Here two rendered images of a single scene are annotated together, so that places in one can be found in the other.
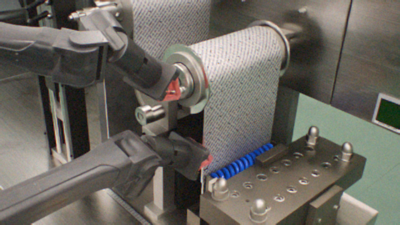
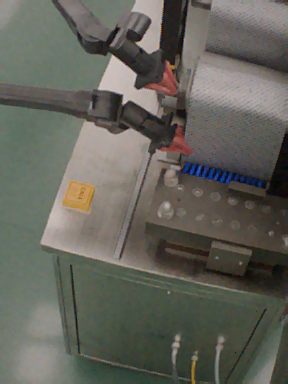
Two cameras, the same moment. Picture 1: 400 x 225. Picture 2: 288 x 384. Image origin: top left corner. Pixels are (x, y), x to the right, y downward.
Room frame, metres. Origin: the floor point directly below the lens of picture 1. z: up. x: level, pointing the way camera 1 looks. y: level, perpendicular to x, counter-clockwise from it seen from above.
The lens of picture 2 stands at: (0.05, -0.87, 2.58)
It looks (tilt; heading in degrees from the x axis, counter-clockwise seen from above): 56 degrees down; 53
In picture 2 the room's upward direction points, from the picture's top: 6 degrees clockwise
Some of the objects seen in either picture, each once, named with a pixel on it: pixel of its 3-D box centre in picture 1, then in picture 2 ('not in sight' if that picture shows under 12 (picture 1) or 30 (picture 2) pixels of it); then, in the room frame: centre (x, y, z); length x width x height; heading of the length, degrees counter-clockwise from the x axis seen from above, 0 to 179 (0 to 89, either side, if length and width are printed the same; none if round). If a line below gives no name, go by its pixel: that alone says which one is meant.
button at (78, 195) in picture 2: not in sight; (78, 195); (0.57, 0.09, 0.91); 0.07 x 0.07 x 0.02; 44
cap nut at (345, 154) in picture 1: (347, 150); not in sight; (0.91, -0.36, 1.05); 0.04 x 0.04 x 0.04
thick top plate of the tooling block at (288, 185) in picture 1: (287, 185); (232, 219); (0.83, -0.21, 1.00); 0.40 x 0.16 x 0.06; 134
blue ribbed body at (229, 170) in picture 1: (244, 164); (225, 178); (0.87, -0.11, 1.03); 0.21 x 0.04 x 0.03; 134
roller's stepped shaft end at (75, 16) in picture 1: (81, 15); not in sight; (0.97, 0.27, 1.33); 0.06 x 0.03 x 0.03; 134
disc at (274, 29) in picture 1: (264, 50); not in sight; (1.02, -0.15, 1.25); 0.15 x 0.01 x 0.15; 44
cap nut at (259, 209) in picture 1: (259, 208); (166, 208); (0.68, -0.12, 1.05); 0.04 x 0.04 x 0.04
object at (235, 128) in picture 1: (240, 129); (231, 151); (0.88, -0.10, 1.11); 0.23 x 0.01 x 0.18; 134
